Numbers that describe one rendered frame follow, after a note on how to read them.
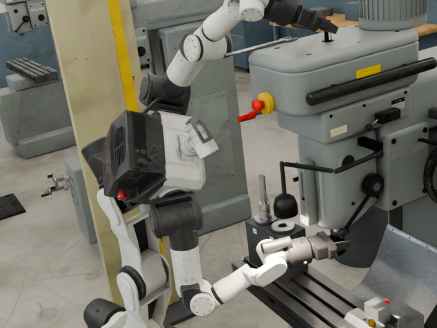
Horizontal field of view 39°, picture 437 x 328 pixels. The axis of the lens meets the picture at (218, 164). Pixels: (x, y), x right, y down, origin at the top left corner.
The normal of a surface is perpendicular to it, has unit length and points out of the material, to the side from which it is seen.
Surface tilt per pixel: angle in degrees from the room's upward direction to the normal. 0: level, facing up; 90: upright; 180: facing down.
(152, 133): 57
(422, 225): 90
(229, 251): 0
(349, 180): 90
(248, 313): 0
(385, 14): 90
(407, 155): 90
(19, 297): 0
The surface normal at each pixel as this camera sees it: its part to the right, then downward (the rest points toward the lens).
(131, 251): -0.66, 0.35
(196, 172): 0.55, -0.36
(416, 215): -0.86, 0.29
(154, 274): 0.71, 0.00
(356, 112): 0.50, 0.27
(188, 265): 0.11, 0.29
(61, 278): -0.12, -0.92
